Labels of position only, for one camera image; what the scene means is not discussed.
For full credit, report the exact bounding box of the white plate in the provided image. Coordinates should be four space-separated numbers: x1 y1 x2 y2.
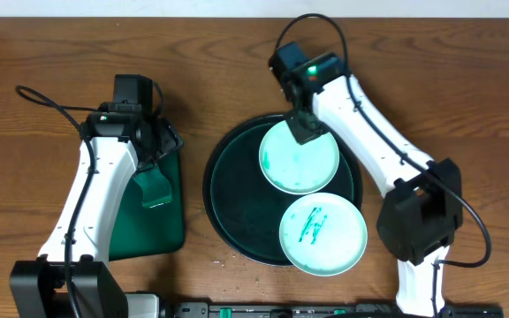
279 193 368 276
258 120 340 195

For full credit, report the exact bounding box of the white plate top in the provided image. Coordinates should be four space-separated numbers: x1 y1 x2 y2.
258 120 340 195

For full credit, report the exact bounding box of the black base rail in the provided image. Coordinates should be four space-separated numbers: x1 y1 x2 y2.
172 302 505 318

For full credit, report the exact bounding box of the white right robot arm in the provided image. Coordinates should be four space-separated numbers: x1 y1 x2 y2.
281 74 463 317

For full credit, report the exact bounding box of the rectangular green water tray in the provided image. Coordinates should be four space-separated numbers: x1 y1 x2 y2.
109 150 185 261

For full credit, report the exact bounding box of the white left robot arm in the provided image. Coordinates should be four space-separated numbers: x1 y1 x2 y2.
10 103 182 317

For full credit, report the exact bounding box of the green scrub sponge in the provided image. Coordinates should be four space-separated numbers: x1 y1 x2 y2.
133 165 172 208

